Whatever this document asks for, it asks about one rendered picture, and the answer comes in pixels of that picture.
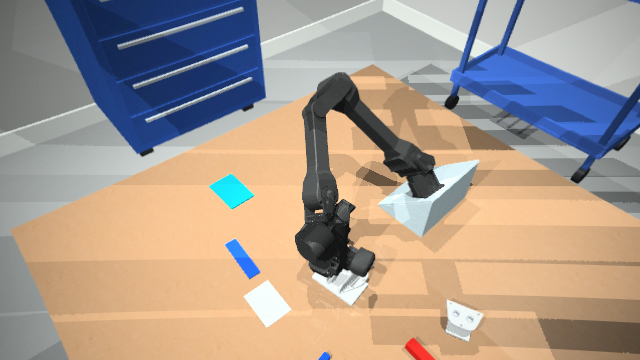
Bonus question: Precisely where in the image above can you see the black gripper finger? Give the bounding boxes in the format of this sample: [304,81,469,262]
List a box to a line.
[339,259,350,273]

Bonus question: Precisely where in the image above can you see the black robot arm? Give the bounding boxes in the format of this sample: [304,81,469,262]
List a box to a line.
[294,72,445,278]

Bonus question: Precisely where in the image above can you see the red cube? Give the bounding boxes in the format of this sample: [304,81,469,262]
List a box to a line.
[405,338,434,360]

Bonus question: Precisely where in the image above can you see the cyan flat rectangular plate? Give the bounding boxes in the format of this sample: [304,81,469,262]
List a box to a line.
[209,174,254,210]

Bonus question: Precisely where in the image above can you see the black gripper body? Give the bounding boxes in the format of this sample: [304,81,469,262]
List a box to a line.
[331,227,375,278]

